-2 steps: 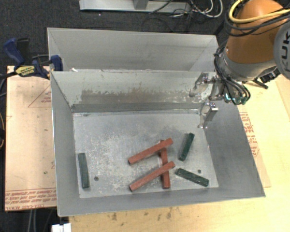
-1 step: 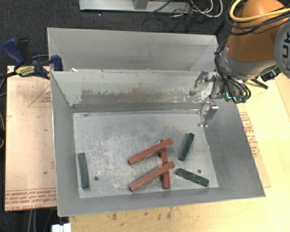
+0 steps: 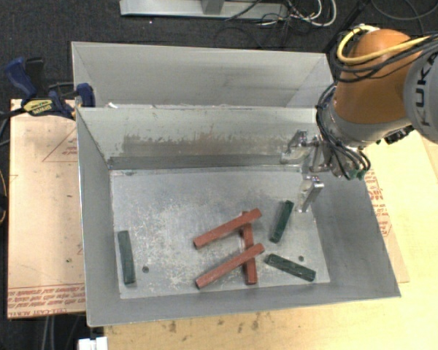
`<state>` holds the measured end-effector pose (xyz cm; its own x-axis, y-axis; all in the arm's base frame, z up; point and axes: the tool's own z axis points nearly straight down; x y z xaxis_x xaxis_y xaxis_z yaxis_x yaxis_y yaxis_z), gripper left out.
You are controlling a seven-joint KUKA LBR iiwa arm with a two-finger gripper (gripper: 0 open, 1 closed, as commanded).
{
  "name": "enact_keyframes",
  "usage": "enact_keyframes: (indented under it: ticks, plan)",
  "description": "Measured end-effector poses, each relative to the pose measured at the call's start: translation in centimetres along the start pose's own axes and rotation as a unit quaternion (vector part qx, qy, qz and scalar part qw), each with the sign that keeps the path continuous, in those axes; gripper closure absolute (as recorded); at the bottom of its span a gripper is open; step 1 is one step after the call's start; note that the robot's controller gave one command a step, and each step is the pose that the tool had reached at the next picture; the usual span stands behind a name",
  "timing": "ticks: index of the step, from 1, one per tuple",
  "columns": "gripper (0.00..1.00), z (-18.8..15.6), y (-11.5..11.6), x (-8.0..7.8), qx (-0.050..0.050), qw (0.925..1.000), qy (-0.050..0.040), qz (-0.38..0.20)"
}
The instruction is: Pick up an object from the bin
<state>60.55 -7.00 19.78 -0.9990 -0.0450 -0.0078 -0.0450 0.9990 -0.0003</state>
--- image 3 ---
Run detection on dark green flat block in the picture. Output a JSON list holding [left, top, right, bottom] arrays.
[[117, 230, 137, 286], [269, 200, 296, 244], [264, 253, 317, 283]]

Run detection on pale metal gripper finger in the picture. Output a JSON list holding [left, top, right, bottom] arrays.
[[297, 174, 326, 214], [280, 129, 310, 165]]

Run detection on red-brown flat block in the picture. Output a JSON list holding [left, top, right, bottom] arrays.
[[239, 211, 258, 286], [194, 242, 266, 290], [193, 208, 263, 250]]

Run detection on grey metal bin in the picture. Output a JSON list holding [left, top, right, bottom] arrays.
[[71, 41, 402, 328]]

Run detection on black cylinder on white bracket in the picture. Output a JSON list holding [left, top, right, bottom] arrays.
[[384, 125, 415, 146]]

